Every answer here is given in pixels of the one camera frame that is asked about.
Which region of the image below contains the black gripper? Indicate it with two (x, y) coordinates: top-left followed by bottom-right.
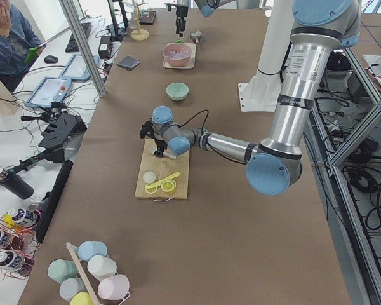
(175, 5), (187, 32)
(153, 139), (167, 158)

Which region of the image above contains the white ceramic spoon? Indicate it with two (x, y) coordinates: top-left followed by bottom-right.
(149, 147), (177, 159)

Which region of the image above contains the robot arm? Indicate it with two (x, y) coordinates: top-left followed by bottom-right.
(149, 1), (361, 196)
(167, 0), (231, 37)

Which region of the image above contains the metal ice scoop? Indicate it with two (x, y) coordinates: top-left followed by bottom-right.
(189, 30), (203, 43)

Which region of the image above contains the pink bowl of ice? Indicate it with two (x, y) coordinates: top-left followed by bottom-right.
(162, 43), (192, 67)

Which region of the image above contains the mint green bowl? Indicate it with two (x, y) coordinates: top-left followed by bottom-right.
(166, 82), (189, 101)

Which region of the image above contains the wooden cutting board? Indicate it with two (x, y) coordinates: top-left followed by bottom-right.
(135, 139), (190, 200)

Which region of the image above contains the yellow plastic knife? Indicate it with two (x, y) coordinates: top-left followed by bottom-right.
(149, 172), (180, 187)

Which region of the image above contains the lemon slice near bun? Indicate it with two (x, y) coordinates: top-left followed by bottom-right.
(145, 184), (158, 194)

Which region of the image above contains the wooden mug tree stand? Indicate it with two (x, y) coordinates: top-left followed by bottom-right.
(130, 1), (150, 41)

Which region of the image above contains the cream plastic tray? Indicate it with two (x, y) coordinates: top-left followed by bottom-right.
(163, 43), (196, 69)

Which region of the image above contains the grey folded cloth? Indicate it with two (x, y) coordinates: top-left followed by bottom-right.
(117, 55), (141, 71)

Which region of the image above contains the black power adapter box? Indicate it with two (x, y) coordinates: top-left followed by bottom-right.
(98, 36), (113, 59)

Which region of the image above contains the black keyboard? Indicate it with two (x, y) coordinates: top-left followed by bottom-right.
(64, 22), (93, 53)

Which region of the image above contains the blue teach pendant far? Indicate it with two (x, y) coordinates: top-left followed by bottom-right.
(59, 54), (90, 81)

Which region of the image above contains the blue teach pendant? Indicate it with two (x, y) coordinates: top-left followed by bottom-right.
(59, 54), (90, 81)
(24, 77), (72, 109)

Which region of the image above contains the blue teach pendant near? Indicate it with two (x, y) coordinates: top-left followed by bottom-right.
(24, 77), (72, 109)

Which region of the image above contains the blue plastic cup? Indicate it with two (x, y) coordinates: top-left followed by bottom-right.
(77, 241), (107, 262)

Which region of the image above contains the white plastic cup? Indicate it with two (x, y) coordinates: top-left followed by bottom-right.
(87, 255), (117, 281)

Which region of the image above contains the black computer mouse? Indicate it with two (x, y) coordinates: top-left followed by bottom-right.
(44, 55), (58, 64)

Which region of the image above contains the wooden cup rack pole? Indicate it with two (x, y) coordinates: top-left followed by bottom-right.
(66, 242), (100, 305)

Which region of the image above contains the pink plastic cup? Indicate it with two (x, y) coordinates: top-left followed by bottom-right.
(98, 274), (130, 300)

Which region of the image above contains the black thermos bottle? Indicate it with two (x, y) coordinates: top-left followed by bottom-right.
(0, 167), (34, 200)

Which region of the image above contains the green plastic cup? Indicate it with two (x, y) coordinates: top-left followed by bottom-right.
(47, 259), (78, 284)

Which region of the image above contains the grey plastic cup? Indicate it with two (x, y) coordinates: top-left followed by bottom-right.
(59, 278), (86, 302)

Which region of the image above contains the yellow plastic cup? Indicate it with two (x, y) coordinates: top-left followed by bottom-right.
(70, 292), (94, 305)

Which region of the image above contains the person in blue shirt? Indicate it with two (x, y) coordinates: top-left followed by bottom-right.
(0, 1), (44, 92)

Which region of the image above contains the lemon slice near handle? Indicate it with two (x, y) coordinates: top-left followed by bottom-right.
(160, 179), (177, 193)

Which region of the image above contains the steel cutting board handle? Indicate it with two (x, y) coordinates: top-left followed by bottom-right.
(150, 197), (172, 203)

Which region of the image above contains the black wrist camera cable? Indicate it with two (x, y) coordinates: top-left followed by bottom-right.
(177, 109), (210, 140)

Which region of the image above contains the black camera bracket stand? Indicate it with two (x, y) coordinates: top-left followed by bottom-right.
(38, 112), (87, 149)

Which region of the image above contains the aluminium frame post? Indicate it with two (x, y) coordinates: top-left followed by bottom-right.
(59, 0), (106, 97)

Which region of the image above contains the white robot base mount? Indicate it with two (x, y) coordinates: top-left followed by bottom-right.
(238, 0), (294, 112)

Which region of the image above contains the copper wire bottle basket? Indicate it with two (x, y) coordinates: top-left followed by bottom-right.
(0, 214), (39, 280)

